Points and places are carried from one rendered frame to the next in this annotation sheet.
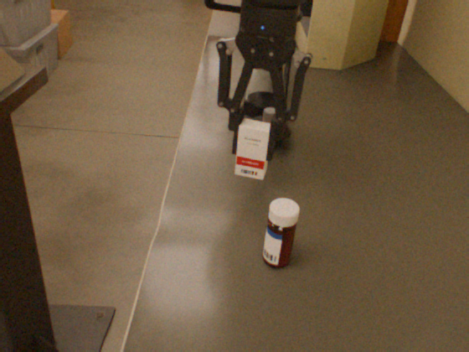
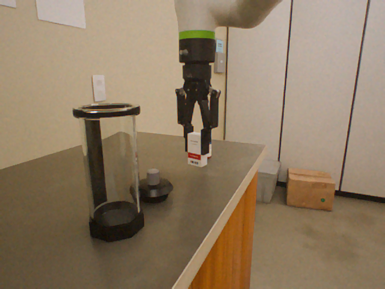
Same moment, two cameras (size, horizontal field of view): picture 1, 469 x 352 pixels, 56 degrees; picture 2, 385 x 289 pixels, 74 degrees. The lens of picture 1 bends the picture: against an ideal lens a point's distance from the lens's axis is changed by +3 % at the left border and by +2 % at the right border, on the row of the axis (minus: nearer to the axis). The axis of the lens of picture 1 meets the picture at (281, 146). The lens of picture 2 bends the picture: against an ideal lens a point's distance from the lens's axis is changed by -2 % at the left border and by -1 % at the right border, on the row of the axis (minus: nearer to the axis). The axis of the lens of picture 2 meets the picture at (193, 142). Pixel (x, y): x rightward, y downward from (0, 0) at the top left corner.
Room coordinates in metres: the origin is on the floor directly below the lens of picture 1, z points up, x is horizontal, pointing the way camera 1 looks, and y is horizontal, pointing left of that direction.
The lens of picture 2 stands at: (1.17, 0.40, 1.22)
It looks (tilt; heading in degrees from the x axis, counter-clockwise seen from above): 15 degrees down; 212
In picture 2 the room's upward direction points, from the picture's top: straight up
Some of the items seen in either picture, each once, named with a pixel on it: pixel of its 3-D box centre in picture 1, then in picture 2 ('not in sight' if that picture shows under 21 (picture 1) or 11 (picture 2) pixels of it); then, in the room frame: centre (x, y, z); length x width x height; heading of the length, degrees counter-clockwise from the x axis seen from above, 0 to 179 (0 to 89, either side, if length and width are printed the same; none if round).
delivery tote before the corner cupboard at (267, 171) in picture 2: not in sight; (248, 177); (-1.29, -0.47, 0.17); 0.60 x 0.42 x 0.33; 96
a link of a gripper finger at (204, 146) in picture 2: (238, 131); (204, 141); (0.59, 0.07, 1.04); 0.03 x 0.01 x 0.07; 174
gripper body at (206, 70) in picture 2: (266, 35); (197, 82); (0.59, 0.04, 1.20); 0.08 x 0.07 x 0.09; 84
